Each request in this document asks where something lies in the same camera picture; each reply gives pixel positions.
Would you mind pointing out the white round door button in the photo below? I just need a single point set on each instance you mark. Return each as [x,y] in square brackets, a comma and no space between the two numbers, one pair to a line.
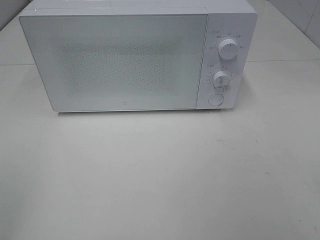
[216,100]

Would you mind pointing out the white timer knob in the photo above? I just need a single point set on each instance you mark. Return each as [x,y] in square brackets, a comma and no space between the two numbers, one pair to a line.
[221,80]

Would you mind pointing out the white microwave door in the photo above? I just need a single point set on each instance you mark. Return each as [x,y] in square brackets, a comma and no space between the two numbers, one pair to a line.
[91,63]

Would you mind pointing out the white microwave oven body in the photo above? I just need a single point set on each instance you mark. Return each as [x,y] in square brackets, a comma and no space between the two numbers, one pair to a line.
[225,18]

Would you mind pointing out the white upper power knob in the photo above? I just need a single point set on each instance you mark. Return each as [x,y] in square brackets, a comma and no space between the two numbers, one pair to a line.
[228,48]

